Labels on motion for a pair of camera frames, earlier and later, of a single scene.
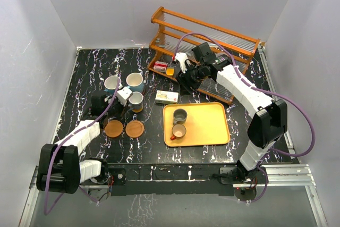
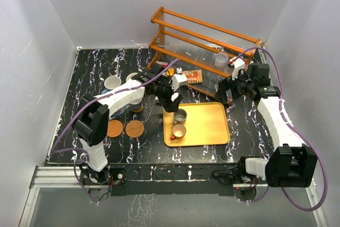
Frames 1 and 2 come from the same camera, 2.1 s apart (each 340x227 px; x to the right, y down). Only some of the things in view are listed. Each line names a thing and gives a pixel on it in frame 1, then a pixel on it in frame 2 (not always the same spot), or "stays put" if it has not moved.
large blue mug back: x=110 y=84 stays put
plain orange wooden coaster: x=113 y=128 stays put
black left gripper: x=120 y=114 to x=171 y=106
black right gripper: x=184 y=84 to x=224 y=85
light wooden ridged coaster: x=134 y=128 stays put
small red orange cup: x=179 y=131 stays put
